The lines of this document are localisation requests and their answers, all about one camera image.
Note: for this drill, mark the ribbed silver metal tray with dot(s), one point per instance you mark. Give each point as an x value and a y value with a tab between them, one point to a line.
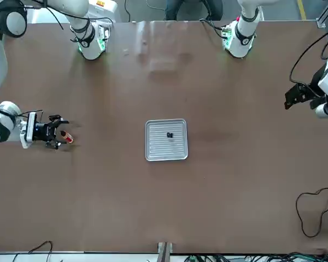
158	147

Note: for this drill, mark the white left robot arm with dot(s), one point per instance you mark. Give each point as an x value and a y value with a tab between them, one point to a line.
243	43

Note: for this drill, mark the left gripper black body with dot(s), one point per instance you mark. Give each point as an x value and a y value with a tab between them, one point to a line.
317	82

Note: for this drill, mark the aluminium frame post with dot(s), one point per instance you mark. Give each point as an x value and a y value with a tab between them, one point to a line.
165	252

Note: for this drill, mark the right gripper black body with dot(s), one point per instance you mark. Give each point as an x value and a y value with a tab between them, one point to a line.
46	132

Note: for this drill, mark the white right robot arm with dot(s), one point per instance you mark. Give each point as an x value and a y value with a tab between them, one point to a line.
90	46

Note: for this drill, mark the person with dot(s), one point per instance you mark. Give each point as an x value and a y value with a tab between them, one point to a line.
175	9

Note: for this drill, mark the white box with warning label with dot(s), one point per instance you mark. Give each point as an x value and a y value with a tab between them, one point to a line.
104	5

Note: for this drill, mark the aluminium frame rail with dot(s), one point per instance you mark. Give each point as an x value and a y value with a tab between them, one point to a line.
321	21

